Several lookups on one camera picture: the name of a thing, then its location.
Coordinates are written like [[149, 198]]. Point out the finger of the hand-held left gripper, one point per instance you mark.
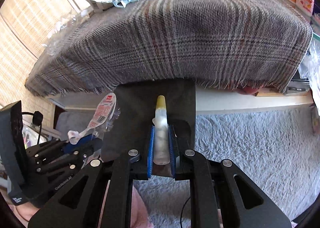
[[65, 164], [50, 149]]

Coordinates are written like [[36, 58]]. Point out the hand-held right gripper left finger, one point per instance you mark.
[[151, 142]]

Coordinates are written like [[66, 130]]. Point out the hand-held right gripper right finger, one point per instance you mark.
[[172, 147]]

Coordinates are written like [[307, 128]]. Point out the translucent tube with yellow cap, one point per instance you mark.
[[161, 137]]

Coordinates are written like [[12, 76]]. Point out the dark grey bag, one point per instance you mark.
[[132, 117]]

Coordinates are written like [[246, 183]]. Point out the plastic bottle red label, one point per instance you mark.
[[103, 110]]

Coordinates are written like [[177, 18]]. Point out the blue white wrapper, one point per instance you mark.
[[127, 0]]

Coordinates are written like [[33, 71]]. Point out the white striped paper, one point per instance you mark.
[[100, 1]]

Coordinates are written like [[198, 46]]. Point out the grey seat cushion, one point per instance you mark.
[[72, 122]]

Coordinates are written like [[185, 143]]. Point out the person's pink clothing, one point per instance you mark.
[[140, 208]]

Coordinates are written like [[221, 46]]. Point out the grey fluffy rug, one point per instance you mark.
[[250, 147]]

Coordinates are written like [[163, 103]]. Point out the grey plaid blanket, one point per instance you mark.
[[187, 37]]

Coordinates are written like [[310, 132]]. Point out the clear crumpled plastic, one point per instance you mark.
[[65, 32]]

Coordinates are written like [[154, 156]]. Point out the bamboo screen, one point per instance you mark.
[[27, 17]]

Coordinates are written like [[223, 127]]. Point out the clear plastic bag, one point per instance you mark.
[[310, 65]]

